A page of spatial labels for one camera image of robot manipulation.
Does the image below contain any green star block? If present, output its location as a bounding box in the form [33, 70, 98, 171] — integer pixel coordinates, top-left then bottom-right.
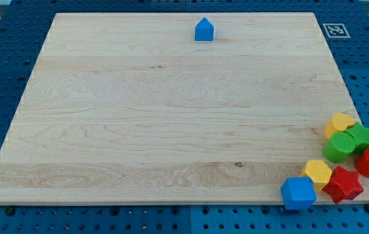
[345, 122, 369, 155]

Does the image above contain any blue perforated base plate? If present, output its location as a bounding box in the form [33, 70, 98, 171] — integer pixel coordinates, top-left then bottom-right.
[0, 1, 369, 233]

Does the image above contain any blue cube block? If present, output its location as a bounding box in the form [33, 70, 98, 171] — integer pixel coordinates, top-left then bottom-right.
[281, 177, 317, 210]

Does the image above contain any red star block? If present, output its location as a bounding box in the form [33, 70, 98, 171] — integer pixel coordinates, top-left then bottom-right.
[322, 166, 364, 204]

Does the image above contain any yellow heart block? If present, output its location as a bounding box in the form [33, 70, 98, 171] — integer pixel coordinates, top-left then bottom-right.
[324, 112, 356, 139]

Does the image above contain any white fiducial marker tag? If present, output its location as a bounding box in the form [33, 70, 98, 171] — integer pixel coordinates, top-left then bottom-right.
[322, 23, 350, 38]

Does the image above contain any blue house-shaped block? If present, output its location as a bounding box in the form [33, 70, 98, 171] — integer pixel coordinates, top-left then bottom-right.
[194, 18, 214, 41]

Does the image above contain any large wooden board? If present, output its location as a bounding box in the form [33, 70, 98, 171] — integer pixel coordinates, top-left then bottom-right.
[0, 12, 357, 205]

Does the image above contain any yellow hexagon block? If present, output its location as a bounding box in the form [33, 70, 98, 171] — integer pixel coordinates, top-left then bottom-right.
[300, 160, 332, 192]

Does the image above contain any green cylinder block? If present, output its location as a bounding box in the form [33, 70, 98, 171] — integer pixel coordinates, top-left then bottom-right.
[323, 133, 356, 163]

